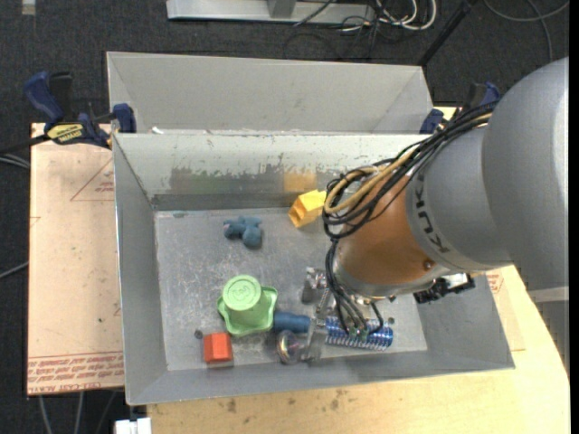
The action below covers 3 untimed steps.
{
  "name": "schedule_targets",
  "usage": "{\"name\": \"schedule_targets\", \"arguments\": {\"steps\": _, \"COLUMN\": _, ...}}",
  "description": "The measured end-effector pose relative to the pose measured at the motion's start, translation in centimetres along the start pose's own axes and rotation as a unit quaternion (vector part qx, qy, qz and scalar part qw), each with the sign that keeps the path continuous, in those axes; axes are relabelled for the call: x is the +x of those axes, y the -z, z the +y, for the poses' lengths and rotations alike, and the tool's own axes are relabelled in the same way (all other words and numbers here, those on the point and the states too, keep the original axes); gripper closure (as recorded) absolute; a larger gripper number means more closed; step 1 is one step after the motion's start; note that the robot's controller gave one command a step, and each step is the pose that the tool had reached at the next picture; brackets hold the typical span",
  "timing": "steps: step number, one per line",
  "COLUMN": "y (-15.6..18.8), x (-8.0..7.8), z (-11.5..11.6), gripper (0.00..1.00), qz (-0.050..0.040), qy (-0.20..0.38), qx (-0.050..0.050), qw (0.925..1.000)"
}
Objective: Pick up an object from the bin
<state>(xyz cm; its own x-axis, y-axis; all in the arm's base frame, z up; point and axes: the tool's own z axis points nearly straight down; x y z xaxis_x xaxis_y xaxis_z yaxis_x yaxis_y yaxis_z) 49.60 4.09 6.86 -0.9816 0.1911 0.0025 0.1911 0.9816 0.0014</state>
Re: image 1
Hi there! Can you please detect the black cylinder on white bracket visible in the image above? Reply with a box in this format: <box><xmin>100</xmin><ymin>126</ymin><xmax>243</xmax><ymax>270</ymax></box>
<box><xmin>413</xmin><ymin>270</ymin><xmax>476</xmax><ymax>306</ymax></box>

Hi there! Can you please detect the green star-rimmed cup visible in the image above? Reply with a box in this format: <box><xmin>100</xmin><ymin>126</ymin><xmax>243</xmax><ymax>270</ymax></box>
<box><xmin>215</xmin><ymin>274</ymin><xmax>279</xmax><ymax>338</ymax></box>

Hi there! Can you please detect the blue metallic coil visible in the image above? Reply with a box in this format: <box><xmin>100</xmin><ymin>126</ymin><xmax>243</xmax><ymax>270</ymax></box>
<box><xmin>323</xmin><ymin>316</ymin><xmax>395</xmax><ymax>352</ymax></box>

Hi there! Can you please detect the blue cylinder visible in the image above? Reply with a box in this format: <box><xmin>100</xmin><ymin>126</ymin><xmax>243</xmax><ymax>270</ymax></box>
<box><xmin>272</xmin><ymin>311</ymin><xmax>313</xmax><ymax>335</ymax></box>

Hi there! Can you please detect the brown cardboard board, red print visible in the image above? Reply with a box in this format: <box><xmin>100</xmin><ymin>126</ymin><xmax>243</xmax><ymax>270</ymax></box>
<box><xmin>26</xmin><ymin>122</ymin><xmax>127</xmax><ymax>397</ymax></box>

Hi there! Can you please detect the grey metal bin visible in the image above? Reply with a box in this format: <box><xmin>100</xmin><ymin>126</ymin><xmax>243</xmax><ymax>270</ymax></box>
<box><xmin>106</xmin><ymin>51</ymin><xmax>517</xmax><ymax>407</ymax></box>

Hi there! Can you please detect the yellow toy block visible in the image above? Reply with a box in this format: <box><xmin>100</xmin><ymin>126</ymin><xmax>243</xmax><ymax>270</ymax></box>
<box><xmin>288</xmin><ymin>189</ymin><xmax>328</xmax><ymax>229</ymax></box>

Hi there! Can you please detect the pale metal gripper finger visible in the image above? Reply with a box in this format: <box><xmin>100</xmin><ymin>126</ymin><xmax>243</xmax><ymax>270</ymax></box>
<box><xmin>299</xmin><ymin>319</ymin><xmax>327</xmax><ymax>363</ymax></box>
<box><xmin>300</xmin><ymin>267</ymin><xmax>327</xmax><ymax>306</ymax></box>

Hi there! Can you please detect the blue toy animal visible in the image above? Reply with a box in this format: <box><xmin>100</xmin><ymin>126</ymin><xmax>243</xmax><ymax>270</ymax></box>
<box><xmin>222</xmin><ymin>215</ymin><xmax>265</xmax><ymax>250</ymax></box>

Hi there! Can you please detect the clear glass ball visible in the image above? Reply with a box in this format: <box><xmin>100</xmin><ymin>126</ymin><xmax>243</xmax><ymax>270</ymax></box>
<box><xmin>276</xmin><ymin>329</ymin><xmax>309</xmax><ymax>365</ymax></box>

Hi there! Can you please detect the red block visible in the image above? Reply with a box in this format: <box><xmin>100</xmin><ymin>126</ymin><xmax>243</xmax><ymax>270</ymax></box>
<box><xmin>202</xmin><ymin>332</ymin><xmax>235</xmax><ymax>369</ymax></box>

